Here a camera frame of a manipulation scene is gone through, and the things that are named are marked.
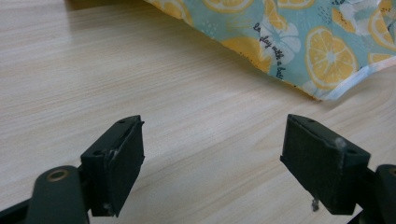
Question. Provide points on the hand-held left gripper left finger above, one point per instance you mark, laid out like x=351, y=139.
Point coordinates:
x=115, y=165

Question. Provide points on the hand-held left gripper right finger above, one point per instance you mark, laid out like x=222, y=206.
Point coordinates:
x=320, y=168

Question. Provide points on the lemon print cloth bag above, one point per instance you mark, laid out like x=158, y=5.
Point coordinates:
x=311, y=40

